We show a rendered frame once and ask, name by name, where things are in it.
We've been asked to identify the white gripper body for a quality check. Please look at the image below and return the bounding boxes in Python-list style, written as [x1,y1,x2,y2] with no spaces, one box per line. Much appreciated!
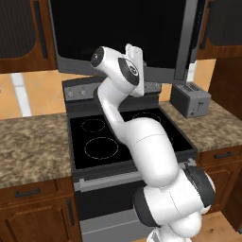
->
[125,43,147,97]

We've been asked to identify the black microwave oven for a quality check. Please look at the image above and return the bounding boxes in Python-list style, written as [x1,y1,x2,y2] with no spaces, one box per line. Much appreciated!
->
[46,0,206,85]

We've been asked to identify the black oven door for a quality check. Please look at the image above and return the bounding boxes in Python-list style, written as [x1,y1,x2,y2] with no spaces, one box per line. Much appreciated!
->
[73,178,149,222]

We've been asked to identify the wooden base cupboard door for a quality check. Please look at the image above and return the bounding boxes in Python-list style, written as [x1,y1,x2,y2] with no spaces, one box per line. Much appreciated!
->
[0,196,82,242]
[201,163,236,216]

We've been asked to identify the grey toaster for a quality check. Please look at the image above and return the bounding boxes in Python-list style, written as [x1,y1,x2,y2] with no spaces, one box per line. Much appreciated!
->
[169,81,212,119]

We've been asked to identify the black hob stove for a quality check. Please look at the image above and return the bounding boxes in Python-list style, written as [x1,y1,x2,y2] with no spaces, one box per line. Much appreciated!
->
[61,75,199,242]

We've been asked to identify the tall wooden cupboard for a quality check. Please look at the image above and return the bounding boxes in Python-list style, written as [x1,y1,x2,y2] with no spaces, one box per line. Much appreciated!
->
[207,56,242,234]

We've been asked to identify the wooden drawer front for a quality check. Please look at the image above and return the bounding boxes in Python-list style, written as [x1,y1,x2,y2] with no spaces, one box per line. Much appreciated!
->
[0,179,61,206]
[196,145,242,167]

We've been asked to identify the grey oven bottom drawer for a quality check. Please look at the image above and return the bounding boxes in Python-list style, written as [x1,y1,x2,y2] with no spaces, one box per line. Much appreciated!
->
[78,209,156,242]

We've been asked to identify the wooden wall cupboard door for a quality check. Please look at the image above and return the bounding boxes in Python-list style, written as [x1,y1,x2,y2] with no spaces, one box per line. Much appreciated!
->
[196,0,242,61]
[0,0,59,74]

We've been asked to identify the black cupboard door handle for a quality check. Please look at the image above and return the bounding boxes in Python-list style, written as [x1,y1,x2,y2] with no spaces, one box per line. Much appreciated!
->
[32,0,49,60]
[66,199,77,228]

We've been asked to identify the grey oven door handle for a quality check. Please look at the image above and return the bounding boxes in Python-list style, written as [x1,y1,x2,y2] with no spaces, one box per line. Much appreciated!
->
[78,171,147,193]

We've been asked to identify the black drawer handle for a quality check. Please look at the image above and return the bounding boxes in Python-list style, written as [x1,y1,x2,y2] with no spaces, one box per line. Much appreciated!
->
[214,151,233,160]
[14,187,42,199]

